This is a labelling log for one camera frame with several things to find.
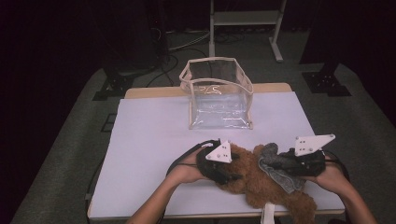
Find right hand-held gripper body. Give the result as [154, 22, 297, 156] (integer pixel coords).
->
[281, 133, 336, 177]

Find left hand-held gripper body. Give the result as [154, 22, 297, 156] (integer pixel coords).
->
[196, 139, 241, 185]

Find clear plastic bag beige trim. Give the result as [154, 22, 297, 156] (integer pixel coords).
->
[178, 56, 255, 131]

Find grey knitted cloth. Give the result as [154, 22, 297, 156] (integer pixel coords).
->
[258, 142, 307, 194]

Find brown teddy bear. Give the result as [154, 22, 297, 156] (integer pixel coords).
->
[216, 143, 318, 224]

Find person's left hand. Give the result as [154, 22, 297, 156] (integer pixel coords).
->
[167, 147, 208, 185]

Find person's right hand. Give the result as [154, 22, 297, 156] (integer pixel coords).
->
[306, 152, 351, 195]

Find black stand base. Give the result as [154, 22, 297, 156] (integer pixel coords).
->
[302, 62, 353, 97]
[92, 62, 134, 102]

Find white table mat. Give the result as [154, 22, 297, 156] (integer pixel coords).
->
[88, 91, 351, 220]

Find wooden table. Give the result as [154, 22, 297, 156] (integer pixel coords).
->
[87, 82, 351, 222]

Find right hand-held gripper black cable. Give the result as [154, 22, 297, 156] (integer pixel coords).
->
[323, 150, 351, 183]

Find black floor cables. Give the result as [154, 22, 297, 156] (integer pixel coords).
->
[146, 27, 213, 88]

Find white floor cable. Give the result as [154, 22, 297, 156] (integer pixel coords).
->
[167, 29, 211, 52]

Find thin black hanging cable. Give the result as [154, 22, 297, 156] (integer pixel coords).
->
[84, 160, 106, 224]

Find white metal stand frame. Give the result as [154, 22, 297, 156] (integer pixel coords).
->
[208, 0, 288, 63]

